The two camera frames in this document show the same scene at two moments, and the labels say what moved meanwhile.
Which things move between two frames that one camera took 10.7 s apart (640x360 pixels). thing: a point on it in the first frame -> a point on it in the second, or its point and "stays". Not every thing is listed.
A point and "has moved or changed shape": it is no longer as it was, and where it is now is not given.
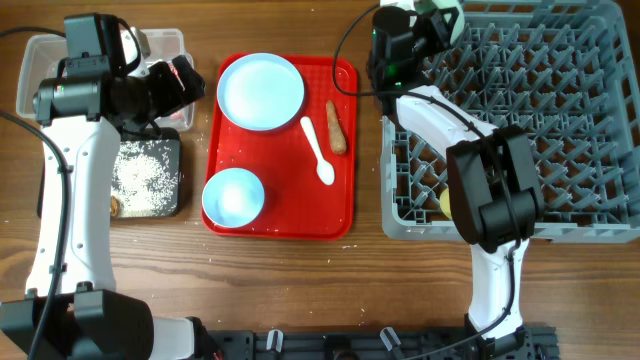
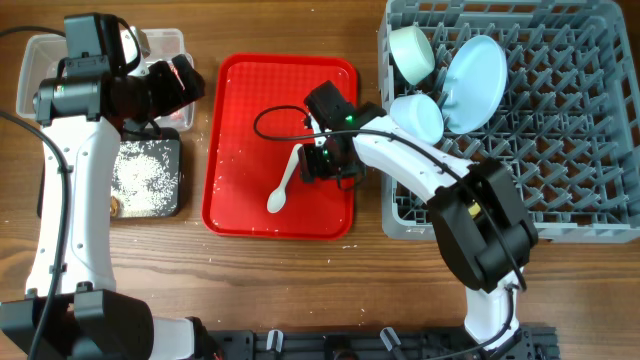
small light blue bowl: (233, 197) has moved or changed shape
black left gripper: (173, 95) stays
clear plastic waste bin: (40, 61) stays
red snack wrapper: (177, 116) stays
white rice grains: (143, 186) stays
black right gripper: (436, 39) -> (310, 170)
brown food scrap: (115, 206) stays
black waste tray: (146, 176) stays
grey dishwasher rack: (564, 71) stays
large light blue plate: (260, 92) -> (475, 84)
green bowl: (424, 6) has moved or changed shape
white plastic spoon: (325, 170) has moved or changed shape
